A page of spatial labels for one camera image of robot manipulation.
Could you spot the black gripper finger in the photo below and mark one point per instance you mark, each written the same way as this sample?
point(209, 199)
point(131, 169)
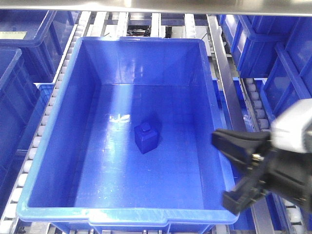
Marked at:
point(251, 187)
point(239, 148)

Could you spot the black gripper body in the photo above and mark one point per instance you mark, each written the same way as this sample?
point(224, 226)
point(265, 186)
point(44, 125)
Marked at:
point(285, 173)

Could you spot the blue plastic bottle-shaped block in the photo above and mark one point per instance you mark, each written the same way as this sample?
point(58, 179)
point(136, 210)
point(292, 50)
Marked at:
point(148, 134)

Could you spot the steel roller shelf rack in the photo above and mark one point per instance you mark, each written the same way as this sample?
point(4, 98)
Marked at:
point(9, 221)

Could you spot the blue bin upper right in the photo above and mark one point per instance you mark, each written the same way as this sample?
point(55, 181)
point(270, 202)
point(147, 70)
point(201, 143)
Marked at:
point(252, 40)

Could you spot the large blue target bin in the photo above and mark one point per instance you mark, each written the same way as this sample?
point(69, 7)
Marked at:
point(88, 172)

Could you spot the blue bin upper left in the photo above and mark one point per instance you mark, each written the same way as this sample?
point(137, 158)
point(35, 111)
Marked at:
point(41, 35)

